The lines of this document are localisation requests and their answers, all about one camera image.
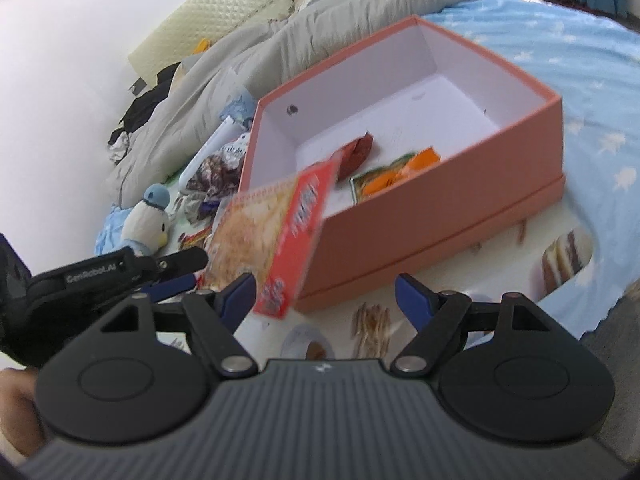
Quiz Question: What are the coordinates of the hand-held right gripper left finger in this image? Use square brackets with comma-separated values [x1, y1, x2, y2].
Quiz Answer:
[97, 272, 258, 377]

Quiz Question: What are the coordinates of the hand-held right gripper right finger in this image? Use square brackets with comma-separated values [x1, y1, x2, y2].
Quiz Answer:
[391, 273, 548, 377]

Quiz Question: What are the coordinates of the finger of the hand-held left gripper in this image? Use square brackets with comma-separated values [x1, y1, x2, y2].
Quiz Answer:
[152, 247, 209, 277]
[137, 274, 197, 306]

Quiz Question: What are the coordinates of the pink cardboard box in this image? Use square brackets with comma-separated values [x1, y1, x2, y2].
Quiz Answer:
[237, 15, 567, 313]

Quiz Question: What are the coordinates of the red crisp snack packet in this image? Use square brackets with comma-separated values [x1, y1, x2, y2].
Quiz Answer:
[204, 157, 343, 320]

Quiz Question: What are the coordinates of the brown dried fruit snack packet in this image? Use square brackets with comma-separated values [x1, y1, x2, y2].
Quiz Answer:
[186, 152, 246, 196]

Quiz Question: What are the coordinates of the orange snack packet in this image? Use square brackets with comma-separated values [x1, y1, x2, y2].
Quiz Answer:
[362, 147, 441, 196]

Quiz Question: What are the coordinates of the dark red snack packet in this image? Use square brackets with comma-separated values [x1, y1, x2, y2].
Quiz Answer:
[337, 132, 376, 181]

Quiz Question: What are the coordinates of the person's left hand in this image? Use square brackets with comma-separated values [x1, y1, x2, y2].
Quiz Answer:
[0, 367, 48, 457]

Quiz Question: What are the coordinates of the white blue plush duck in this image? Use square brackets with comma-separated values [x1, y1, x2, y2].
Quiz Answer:
[120, 184, 173, 261]

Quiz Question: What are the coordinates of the white plastic bottle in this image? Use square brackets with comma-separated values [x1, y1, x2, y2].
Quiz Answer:
[177, 115, 242, 188]

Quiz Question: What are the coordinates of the white crumpled garment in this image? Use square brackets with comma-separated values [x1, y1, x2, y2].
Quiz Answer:
[107, 135, 132, 163]

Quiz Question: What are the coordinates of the black clothes pile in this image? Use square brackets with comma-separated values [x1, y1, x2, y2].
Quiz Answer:
[110, 62, 183, 146]

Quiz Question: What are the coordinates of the translucent blue plastic bag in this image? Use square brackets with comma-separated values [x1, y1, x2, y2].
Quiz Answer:
[220, 87, 258, 128]

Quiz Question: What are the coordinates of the grey duvet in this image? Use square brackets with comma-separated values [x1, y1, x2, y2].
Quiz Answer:
[107, 0, 516, 206]

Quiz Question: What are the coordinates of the cream quilted headboard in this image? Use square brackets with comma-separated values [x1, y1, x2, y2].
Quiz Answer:
[127, 0, 301, 78]

